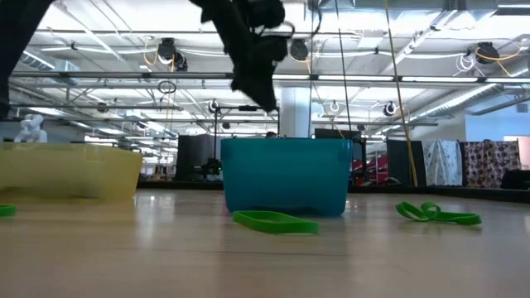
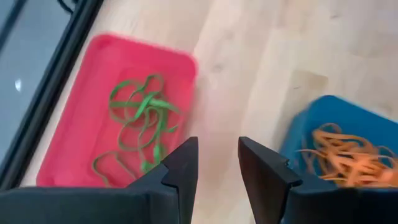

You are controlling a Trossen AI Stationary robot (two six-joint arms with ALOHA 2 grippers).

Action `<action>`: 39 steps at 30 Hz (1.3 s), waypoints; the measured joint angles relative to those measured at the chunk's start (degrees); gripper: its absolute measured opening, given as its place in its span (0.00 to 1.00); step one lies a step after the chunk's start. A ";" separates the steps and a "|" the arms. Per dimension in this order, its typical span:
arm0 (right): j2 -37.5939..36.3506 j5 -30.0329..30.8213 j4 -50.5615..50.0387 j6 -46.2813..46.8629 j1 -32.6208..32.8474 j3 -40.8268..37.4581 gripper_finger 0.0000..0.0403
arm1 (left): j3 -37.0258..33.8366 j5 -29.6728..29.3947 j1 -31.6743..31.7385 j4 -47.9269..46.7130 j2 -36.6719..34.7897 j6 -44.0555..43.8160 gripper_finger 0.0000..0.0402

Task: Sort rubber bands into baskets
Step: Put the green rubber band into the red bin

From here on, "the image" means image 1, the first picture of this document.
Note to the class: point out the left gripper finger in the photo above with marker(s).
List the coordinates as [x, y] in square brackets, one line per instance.
[250, 89]
[268, 95]

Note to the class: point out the blue plastic basket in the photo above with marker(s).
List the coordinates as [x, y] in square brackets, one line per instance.
[285, 174]

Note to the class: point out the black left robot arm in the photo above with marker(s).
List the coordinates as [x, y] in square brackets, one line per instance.
[16, 41]

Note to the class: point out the green rubber band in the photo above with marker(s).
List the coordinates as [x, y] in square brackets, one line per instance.
[275, 225]
[6, 210]
[455, 217]

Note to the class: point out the white building column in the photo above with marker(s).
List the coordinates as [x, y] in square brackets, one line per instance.
[296, 111]

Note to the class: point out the person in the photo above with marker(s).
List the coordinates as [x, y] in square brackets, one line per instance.
[271, 134]

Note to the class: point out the black partition panel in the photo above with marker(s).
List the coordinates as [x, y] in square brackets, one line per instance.
[397, 163]
[194, 155]

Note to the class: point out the red cabinet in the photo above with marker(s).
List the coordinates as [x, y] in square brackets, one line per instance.
[374, 169]

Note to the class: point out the white floral cloth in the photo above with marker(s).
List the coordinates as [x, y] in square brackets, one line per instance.
[441, 161]

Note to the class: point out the yellow plastic basket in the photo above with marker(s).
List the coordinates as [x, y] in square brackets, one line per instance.
[62, 174]

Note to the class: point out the white plush figure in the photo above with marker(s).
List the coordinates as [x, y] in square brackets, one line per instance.
[32, 129]

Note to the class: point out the dark floral cloth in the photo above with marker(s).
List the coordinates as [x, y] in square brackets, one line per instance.
[490, 163]

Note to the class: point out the black office chair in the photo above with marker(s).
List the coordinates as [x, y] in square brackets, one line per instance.
[517, 180]

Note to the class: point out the black background rig frame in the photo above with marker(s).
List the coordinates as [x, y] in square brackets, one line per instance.
[247, 108]

